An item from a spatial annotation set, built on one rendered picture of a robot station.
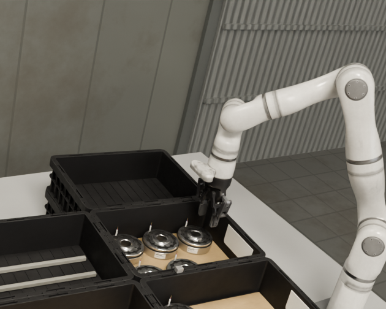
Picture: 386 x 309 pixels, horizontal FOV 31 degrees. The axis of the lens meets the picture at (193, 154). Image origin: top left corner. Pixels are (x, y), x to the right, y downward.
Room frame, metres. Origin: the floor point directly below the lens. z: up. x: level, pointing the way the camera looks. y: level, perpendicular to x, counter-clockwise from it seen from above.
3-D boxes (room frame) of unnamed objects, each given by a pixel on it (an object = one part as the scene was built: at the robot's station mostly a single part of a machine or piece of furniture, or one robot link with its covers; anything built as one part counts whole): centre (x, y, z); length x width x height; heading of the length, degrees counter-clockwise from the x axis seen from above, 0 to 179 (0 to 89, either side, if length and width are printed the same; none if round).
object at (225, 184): (1.70, -0.08, 1.05); 0.08 x 0.08 x 0.09
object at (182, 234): (1.72, -0.06, 0.86); 0.10 x 0.10 x 0.01
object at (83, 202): (1.84, 0.17, 0.92); 0.40 x 0.30 x 0.02; 127
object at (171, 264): (1.55, -0.06, 0.86); 0.10 x 0.10 x 0.01
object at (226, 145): (1.71, -0.08, 1.22); 0.09 x 0.07 x 0.15; 179
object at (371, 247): (1.64, -0.52, 1.00); 0.09 x 0.09 x 0.17; 80
